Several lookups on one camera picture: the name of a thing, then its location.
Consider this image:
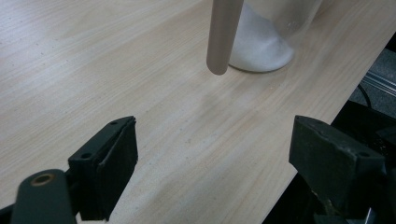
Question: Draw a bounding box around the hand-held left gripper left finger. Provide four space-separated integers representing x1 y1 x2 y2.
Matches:
67 116 139 222

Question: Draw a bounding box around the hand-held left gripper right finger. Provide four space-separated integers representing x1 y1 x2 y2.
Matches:
289 115 387 218

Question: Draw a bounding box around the clear glass jar with lid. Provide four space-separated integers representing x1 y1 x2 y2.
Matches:
228 0 323 74

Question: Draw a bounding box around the beige round bar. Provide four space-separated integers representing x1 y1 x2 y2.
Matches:
205 0 245 77

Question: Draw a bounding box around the short black cable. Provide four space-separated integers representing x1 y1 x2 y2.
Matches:
357 83 373 108

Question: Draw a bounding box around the aluminium floor rail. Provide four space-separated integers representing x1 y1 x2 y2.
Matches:
361 70 396 98

